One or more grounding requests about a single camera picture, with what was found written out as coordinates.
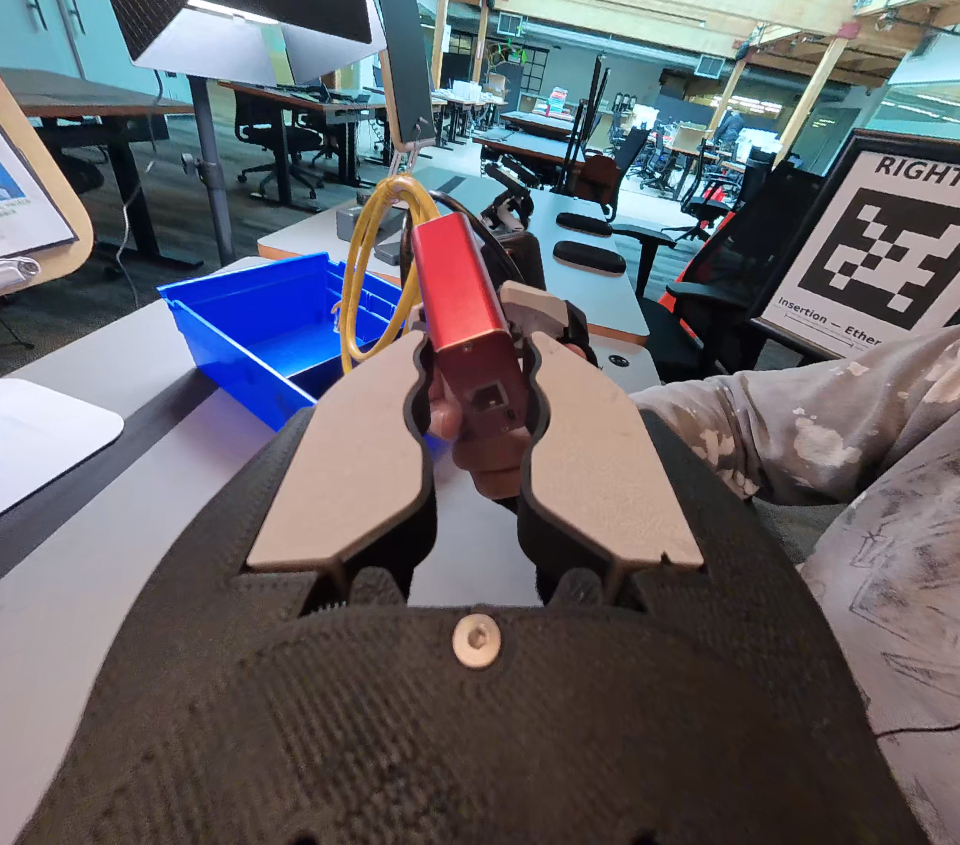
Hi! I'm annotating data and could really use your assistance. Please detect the person's right hand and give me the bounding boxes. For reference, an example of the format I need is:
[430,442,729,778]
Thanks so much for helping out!
[427,380,526,503]

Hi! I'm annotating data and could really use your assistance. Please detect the framed checkered marker sign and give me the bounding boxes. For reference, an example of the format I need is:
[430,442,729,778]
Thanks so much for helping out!
[750,128,960,364]

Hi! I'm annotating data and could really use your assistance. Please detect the printed instruction sheet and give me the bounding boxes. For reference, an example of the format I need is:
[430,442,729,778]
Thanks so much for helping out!
[0,128,78,259]

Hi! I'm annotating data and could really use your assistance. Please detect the white stand base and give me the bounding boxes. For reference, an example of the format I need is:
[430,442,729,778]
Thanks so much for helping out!
[0,376,126,518]

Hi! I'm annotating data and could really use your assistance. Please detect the yellow ethernet cable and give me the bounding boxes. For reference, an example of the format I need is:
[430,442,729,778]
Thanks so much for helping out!
[332,173,441,379]

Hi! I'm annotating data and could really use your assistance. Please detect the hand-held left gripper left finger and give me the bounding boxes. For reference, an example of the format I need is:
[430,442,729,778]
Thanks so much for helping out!
[246,331,439,610]

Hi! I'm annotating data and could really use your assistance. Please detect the wood top office desk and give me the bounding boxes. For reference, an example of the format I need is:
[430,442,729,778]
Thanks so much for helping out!
[0,68,204,270]

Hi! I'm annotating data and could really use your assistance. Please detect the black microphone wire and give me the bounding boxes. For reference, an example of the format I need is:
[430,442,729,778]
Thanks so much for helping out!
[873,719,960,741]

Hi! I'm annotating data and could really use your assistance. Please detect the brown chair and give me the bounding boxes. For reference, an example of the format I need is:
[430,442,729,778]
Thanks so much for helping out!
[581,155,624,220]

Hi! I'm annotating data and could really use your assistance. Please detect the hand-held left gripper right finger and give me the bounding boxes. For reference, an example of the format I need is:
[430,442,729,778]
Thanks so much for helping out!
[516,331,706,610]

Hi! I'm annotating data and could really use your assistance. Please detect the person's right forearm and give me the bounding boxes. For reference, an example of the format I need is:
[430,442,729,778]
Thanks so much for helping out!
[630,327,960,510]

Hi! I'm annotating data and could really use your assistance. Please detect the black board on stand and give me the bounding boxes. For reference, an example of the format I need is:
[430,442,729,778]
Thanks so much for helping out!
[369,0,439,146]

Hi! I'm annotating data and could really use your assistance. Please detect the black white tabletop device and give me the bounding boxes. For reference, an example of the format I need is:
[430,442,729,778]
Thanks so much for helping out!
[480,153,539,233]

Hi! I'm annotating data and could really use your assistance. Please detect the instruction sheet on board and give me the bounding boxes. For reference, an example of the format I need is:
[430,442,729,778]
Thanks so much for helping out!
[0,78,96,296]

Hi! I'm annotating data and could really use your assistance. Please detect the red metal ethernet switch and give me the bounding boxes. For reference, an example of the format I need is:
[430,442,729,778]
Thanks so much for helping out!
[410,212,531,439]

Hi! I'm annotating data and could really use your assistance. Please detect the blue plastic storage bin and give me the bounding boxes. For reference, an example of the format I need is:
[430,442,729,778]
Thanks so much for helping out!
[157,251,430,432]

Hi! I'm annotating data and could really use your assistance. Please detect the black ethernet cable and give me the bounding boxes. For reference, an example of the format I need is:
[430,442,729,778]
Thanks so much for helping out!
[399,188,528,329]

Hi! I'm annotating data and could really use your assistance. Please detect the grey light stand pole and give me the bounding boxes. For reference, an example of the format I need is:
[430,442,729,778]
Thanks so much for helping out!
[186,76,239,266]

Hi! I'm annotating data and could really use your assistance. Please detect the black red office chair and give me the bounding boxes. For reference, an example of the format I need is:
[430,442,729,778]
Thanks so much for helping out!
[645,158,826,383]

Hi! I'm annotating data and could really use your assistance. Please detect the grey power adapter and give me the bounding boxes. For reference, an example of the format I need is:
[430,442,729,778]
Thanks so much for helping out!
[335,205,406,244]

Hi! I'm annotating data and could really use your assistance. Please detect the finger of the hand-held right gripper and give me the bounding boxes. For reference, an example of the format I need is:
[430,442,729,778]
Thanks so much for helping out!
[498,281,573,344]

